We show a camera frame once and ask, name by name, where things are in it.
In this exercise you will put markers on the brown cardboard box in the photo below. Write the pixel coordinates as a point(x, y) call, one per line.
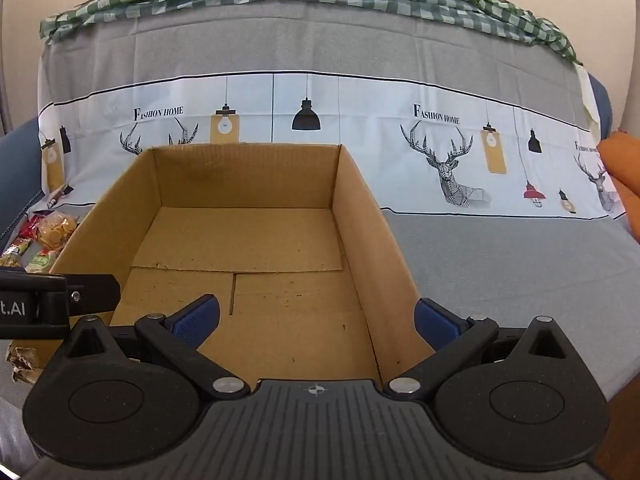
point(250, 240)

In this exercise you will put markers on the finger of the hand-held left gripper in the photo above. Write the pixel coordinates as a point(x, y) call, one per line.
point(97, 292)

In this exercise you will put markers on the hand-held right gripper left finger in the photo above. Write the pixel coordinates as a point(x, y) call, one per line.
point(192, 322)

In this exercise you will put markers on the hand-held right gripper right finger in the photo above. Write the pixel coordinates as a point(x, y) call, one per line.
point(437, 322)

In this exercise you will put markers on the red snack packet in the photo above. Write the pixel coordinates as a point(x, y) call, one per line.
point(29, 227)

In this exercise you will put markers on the clear bag of round crackers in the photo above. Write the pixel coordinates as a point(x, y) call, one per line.
point(55, 232)

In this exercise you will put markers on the red gold candy bar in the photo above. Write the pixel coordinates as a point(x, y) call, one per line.
point(14, 251)

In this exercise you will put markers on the orange cushion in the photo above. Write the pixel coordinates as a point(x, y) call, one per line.
point(622, 170)

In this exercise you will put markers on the crumpled brown paper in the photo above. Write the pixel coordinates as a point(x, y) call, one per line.
point(22, 364)

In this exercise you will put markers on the green label pastry packet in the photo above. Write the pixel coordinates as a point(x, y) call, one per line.
point(40, 262)

